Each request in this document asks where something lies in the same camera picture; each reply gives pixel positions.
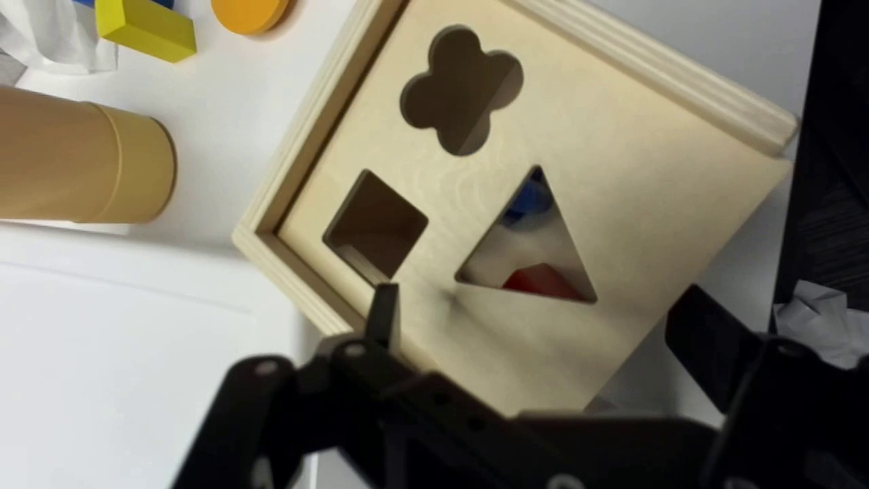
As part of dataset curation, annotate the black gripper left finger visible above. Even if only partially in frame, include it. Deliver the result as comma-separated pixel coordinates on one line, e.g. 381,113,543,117
172,280,512,489

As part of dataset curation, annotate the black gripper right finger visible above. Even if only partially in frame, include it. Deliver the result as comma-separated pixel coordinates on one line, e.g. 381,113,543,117
665,284,869,489

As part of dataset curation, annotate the wooden shape sorter box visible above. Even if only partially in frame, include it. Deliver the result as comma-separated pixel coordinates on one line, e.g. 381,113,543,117
236,0,796,413

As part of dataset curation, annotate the tan thermos bottle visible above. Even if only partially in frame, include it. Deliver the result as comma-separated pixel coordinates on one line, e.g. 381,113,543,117
0,87,176,222

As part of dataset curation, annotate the orange round disc block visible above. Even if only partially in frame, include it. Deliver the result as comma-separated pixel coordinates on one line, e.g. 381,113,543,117
212,0,296,36

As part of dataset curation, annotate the yellow small block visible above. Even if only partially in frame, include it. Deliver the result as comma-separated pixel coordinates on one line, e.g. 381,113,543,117
95,0,195,62

